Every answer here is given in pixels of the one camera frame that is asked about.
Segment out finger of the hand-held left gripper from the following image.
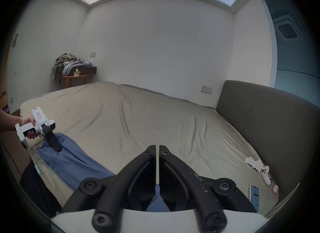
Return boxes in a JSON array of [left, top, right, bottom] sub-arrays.
[[43, 126, 62, 152]]

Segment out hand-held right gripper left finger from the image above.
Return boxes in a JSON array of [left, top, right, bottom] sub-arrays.
[[62, 145, 159, 232]]

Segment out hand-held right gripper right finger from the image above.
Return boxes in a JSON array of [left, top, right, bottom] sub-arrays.
[[160, 145, 258, 231]]

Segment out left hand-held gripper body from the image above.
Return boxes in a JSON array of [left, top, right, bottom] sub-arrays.
[[15, 106, 56, 150]]

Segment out blue shirt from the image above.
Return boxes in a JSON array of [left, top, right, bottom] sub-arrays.
[[36, 133, 173, 212]]

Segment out person's left forearm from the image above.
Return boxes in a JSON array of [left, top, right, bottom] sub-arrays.
[[0, 109, 23, 134]]

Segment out person's left hand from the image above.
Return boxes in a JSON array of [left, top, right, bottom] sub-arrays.
[[20, 117, 42, 140]]

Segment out person's legs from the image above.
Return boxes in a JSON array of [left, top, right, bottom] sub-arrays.
[[19, 161, 63, 218]]

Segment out round wooden table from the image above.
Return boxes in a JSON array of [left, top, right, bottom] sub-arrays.
[[62, 69, 87, 89]]

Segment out bed with beige sheet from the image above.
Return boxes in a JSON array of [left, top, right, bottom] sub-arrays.
[[19, 81, 280, 218]]

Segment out dark shelf with clothes pile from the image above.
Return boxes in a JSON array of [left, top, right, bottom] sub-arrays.
[[52, 53, 97, 84]]

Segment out white crumpled paper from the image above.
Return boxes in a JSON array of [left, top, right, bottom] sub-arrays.
[[245, 156, 264, 171]]

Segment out smartphone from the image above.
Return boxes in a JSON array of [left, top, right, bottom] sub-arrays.
[[249, 184, 260, 212]]

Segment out white hand controller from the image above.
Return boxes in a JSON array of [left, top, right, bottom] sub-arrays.
[[260, 166, 272, 186]]

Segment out grey padded headboard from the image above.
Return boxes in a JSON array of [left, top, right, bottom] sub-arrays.
[[215, 80, 319, 202]]

